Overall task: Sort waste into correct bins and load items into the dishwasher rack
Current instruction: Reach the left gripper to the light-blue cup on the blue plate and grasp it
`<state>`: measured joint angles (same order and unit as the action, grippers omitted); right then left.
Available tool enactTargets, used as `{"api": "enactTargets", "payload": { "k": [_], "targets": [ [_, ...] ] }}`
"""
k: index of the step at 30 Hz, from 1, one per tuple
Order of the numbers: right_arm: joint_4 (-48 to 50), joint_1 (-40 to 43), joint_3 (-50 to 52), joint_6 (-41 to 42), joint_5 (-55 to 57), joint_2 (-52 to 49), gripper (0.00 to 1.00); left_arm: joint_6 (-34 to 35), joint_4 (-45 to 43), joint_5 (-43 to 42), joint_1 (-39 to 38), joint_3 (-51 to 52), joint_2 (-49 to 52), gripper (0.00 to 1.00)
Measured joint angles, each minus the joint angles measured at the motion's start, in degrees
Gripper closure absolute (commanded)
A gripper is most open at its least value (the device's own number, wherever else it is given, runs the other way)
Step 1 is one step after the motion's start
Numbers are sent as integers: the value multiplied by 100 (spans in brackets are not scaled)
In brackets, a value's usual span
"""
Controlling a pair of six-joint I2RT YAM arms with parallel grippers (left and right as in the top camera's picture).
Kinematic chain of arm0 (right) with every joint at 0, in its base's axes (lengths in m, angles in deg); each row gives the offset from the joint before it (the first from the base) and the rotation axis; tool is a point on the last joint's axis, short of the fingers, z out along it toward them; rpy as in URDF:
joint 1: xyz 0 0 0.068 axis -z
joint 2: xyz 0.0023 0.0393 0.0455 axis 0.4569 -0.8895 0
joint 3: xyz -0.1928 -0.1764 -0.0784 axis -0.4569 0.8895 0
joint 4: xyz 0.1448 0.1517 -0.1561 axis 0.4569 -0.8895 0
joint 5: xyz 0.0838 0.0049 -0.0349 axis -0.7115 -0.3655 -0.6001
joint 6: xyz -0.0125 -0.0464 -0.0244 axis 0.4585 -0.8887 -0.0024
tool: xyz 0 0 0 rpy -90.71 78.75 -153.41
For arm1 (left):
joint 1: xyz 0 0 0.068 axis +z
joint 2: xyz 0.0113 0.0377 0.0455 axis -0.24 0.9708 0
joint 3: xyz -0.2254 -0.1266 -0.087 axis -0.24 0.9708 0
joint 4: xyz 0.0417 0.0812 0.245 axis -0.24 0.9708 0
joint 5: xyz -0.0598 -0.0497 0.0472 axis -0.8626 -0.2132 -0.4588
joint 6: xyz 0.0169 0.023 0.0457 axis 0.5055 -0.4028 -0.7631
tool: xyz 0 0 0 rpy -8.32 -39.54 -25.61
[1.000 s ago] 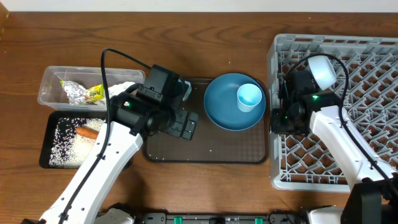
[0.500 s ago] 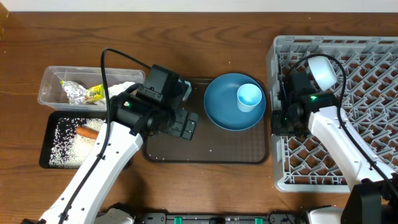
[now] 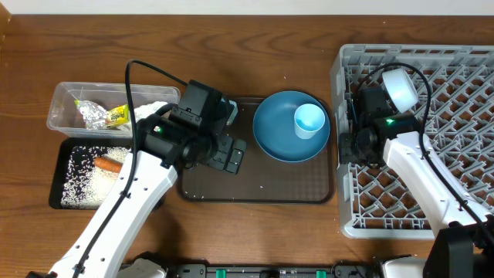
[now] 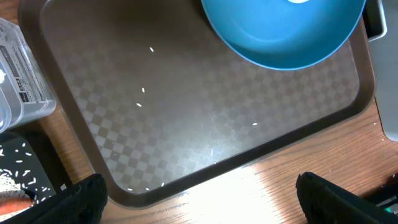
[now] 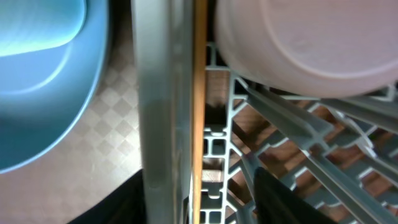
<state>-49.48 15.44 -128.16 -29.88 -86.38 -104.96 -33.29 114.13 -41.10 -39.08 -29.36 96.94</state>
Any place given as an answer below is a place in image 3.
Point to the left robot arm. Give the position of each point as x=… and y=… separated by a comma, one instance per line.
x=101, y=248

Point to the black plastic tray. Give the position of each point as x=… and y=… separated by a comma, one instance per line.
x=62, y=164

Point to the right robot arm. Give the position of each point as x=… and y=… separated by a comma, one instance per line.
x=462, y=227

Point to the white tissue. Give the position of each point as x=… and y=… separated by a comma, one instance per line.
x=144, y=111

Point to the brown serving tray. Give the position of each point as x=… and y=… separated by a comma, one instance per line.
x=261, y=178

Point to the light blue cup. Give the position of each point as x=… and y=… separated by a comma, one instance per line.
x=308, y=120

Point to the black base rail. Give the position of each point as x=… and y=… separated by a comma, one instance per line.
x=145, y=268

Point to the foil and green wrapper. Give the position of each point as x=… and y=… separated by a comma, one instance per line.
x=96, y=117

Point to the orange carrot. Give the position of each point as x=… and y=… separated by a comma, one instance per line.
x=107, y=164

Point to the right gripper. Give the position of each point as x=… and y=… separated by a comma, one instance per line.
x=346, y=152

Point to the light blue bowl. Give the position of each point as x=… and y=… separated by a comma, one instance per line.
x=401, y=89

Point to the dark blue plate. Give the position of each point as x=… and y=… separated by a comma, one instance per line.
x=273, y=128

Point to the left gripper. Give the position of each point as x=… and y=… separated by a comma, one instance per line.
x=224, y=157

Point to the clear plastic bin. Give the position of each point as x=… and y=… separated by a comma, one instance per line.
x=65, y=118

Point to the spilled white rice pile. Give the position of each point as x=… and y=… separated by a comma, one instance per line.
x=86, y=185

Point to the grey dishwasher rack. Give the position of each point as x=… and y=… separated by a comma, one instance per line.
x=455, y=88

